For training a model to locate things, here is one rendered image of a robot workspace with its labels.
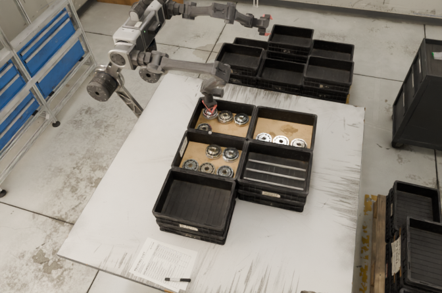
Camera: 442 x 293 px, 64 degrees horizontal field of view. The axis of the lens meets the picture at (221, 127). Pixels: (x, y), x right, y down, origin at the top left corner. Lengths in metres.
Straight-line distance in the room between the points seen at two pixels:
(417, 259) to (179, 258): 1.40
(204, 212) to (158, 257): 0.36
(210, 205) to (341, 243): 0.75
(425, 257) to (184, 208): 1.46
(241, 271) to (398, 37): 3.59
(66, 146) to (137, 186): 1.50
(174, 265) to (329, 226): 0.90
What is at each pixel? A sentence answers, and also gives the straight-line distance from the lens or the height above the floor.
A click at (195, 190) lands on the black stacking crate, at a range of 2.12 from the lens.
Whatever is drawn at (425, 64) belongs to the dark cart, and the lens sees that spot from 3.02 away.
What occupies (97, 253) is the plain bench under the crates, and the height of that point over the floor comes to 0.70.
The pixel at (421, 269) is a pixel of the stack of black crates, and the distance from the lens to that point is 2.50.
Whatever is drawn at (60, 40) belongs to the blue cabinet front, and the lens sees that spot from 3.87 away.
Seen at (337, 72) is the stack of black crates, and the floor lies 0.49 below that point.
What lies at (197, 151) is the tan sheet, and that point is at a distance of 2.28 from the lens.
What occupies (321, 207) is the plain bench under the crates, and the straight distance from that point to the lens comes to 2.25.
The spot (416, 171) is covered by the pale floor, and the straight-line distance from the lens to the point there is 3.50.
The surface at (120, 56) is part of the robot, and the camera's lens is 2.01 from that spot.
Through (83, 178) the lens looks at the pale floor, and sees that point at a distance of 3.44.
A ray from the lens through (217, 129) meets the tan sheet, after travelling 2.38.
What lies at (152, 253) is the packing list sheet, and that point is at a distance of 2.14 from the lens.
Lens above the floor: 2.65
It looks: 50 degrees down
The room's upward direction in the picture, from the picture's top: 4 degrees counter-clockwise
